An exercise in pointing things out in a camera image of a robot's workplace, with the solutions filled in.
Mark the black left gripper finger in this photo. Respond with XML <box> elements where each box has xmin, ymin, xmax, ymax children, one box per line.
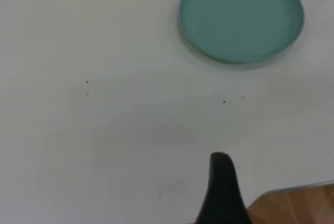
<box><xmin>193</xmin><ymin>151</ymin><xmax>253</xmax><ymax>224</ymax></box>

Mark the green round plate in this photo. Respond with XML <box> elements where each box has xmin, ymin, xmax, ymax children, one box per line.
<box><xmin>178</xmin><ymin>0</ymin><xmax>305</xmax><ymax>71</ymax></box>

